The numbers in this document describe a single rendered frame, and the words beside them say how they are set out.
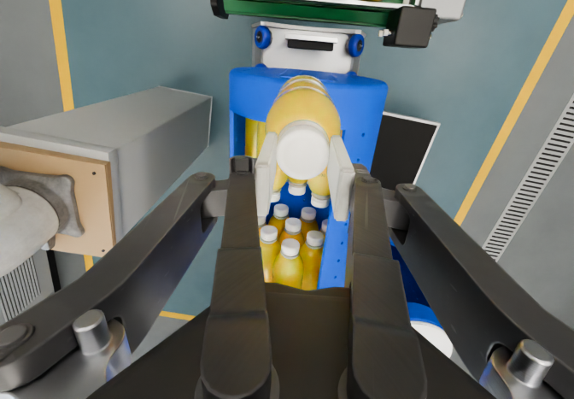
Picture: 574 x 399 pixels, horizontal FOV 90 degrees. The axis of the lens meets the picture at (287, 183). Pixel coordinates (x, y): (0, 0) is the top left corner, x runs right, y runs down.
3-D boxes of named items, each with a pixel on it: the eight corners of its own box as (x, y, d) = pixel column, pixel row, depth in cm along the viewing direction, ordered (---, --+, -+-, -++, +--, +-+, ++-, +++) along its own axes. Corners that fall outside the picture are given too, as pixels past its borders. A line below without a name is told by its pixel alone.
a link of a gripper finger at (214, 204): (250, 221, 14) (189, 218, 14) (261, 179, 18) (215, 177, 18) (250, 194, 13) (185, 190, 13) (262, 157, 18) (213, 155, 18)
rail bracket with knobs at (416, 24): (371, 45, 67) (384, 44, 58) (378, 9, 64) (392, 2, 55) (414, 49, 67) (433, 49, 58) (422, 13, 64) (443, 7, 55)
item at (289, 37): (286, 47, 66) (284, 47, 54) (287, 36, 65) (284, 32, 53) (330, 51, 66) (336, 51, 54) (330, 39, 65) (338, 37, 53)
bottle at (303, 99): (301, 137, 41) (301, 204, 24) (266, 102, 39) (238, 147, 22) (340, 102, 38) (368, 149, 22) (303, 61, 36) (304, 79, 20)
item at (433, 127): (288, 295, 222) (287, 310, 209) (339, 98, 160) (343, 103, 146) (353, 305, 225) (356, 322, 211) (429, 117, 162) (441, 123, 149)
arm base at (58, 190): (19, 238, 79) (1, 252, 74) (-5, 165, 69) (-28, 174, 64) (88, 246, 80) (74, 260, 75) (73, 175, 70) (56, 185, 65)
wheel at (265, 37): (263, 49, 61) (271, 49, 62) (264, 24, 59) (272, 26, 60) (252, 48, 64) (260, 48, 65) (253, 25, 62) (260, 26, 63)
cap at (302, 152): (301, 179, 23) (301, 190, 22) (266, 147, 22) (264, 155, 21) (338, 148, 22) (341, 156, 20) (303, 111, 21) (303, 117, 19)
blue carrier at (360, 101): (243, 327, 103) (219, 419, 77) (248, 64, 66) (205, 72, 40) (322, 337, 102) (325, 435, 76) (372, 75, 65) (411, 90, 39)
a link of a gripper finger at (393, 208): (358, 199, 13) (424, 204, 13) (345, 161, 18) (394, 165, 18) (354, 227, 14) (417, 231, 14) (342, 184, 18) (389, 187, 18)
